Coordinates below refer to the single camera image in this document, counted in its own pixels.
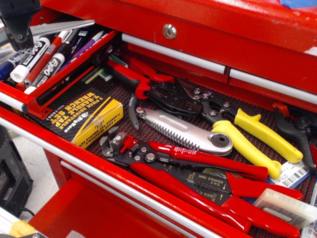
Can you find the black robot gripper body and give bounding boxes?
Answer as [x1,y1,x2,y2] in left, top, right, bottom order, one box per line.
[0,0,42,51]

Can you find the orange black handled scissors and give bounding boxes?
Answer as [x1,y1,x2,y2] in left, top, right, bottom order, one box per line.
[30,20,95,36]

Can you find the small red upper drawer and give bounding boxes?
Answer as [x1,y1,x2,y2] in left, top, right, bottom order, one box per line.
[0,30,119,119]

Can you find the silver drawer lock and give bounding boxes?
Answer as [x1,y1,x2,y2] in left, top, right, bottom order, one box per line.
[162,24,177,39]

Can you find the blue Expo marker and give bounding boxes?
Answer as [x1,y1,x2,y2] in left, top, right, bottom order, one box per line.
[0,50,29,81]

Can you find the black Expo marker upper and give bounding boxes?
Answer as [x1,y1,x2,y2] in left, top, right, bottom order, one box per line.
[10,33,55,83]

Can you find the black expo marker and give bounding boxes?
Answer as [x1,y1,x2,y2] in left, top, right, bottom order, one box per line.
[24,41,71,94]
[10,33,55,83]

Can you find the red Expo marker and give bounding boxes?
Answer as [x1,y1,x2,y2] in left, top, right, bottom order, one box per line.
[16,30,78,92]

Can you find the black Expo marker lower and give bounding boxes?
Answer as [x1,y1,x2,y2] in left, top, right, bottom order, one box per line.
[24,41,71,94]

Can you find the purple pen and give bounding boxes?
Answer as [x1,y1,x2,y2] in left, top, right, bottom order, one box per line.
[60,30,104,69]

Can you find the green white eraser block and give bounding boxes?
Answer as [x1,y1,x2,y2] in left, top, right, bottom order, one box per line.
[98,68,113,82]

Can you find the black yellow tap wrench box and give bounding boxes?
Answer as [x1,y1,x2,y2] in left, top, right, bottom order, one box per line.
[26,81,123,149]

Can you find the black electronic box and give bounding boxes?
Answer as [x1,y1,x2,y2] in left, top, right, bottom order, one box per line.
[0,126,33,217]

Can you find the red metal tool chest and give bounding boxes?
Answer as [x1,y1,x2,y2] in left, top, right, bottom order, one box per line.
[0,0,317,238]

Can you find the silver folding saw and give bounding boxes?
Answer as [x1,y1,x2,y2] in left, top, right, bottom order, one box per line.
[136,107,233,156]

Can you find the black clamp tool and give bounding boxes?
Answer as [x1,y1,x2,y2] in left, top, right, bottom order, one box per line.
[273,102,317,175]

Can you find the barcode label card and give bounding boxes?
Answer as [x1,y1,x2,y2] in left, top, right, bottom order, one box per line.
[266,161,310,188]

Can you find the clear plastic bit case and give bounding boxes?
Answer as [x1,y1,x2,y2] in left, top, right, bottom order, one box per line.
[254,188,317,229]

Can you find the red handled crimping tool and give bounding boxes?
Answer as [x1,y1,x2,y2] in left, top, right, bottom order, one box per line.
[105,55,202,117]

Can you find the red automatic wire stripper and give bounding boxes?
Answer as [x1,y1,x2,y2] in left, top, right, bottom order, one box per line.
[100,127,267,222]

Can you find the yellow handled tin snips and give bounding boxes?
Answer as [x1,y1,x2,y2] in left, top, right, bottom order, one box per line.
[177,79,304,180]

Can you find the flat red wire stripper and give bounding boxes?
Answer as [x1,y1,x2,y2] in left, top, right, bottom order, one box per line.
[159,169,302,238]

